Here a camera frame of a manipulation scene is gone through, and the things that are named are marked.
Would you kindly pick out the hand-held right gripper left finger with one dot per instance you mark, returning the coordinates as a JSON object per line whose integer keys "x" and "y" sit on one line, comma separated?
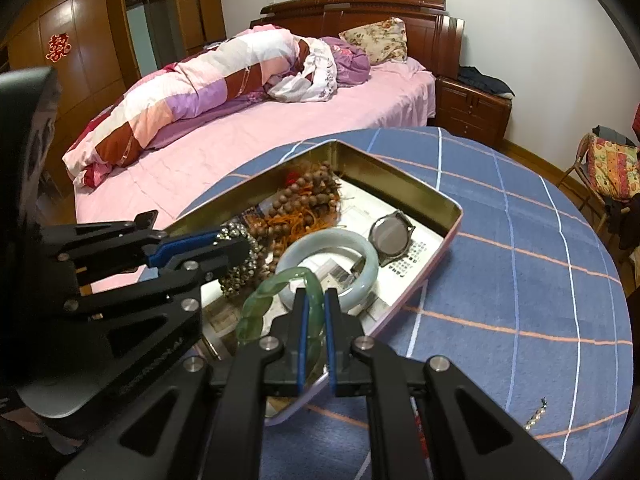
{"x": 301, "y": 340}

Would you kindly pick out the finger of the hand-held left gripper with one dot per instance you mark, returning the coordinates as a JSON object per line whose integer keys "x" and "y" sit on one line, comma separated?
{"x": 190, "y": 247}
{"x": 215, "y": 260}

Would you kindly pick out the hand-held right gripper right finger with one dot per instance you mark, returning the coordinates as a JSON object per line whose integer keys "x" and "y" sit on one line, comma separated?
{"x": 331, "y": 340}

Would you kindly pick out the green glass bangle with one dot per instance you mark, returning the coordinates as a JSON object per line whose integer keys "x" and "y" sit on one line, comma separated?
{"x": 255, "y": 305}

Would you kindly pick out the pale jade bangle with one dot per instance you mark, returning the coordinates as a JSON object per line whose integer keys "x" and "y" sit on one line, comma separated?
{"x": 370, "y": 270}

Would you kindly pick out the silver wristwatch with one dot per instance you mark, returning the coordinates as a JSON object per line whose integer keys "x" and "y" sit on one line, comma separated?
{"x": 390, "y": 237}

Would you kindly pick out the pink metal tin box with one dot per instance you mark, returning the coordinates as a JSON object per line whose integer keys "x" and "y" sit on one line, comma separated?
{"x": 400, "y": 180}

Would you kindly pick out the red paper cutting decoration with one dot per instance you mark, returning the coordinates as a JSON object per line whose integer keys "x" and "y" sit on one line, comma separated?
{"x": 57, "y": 47}

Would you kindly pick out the printed paper leaflet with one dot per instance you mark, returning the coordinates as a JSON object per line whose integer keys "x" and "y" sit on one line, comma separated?
{"x": 420, "y": 255}

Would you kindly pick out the bed with pink sheet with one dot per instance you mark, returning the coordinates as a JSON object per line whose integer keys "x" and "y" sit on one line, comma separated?
{"x": 250, "y": 130}

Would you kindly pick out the wooden wardrobe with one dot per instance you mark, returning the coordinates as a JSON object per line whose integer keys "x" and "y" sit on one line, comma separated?
{"x": 90, "y": 35}

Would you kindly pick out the pink patchwork quilt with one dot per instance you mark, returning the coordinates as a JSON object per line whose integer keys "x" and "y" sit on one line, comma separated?
{"x": 200, "y": 85}

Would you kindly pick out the blue checked tablecloth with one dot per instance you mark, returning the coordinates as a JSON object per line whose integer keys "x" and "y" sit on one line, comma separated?
{"x": 525, "y": 285}

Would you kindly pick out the white embroidered cloth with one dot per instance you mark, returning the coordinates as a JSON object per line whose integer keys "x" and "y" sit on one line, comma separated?
{"x": 310, "y": 80}

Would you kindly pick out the purple blanket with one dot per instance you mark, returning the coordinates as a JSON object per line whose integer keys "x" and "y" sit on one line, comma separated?
{"x": 350, "y": 65}

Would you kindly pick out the wooden nightstand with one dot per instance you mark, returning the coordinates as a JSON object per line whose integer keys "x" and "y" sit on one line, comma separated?
{"x": 470, "y": 110}

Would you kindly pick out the floral pillow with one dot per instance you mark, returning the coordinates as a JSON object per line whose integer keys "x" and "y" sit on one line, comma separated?
{"x": 377, "y": 40}

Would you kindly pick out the wooden headboard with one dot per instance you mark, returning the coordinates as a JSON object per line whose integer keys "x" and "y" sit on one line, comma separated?
{"x": 350, "y": 15}

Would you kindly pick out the wooden chair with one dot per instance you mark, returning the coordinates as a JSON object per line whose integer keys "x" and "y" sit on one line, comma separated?
{"x": 575, "y": 170}

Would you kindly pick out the dark folded clothing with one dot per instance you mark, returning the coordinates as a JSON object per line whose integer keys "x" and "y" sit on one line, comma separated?
{"x": 482, "y": 82}

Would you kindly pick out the dark clothes on chair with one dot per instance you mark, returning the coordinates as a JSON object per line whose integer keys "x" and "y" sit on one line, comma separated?
{"x": 625, "y": 220}

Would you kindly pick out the colourful patchwork cushion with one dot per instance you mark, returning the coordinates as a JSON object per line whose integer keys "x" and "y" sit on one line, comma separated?
{"x": 615, "y": 165}

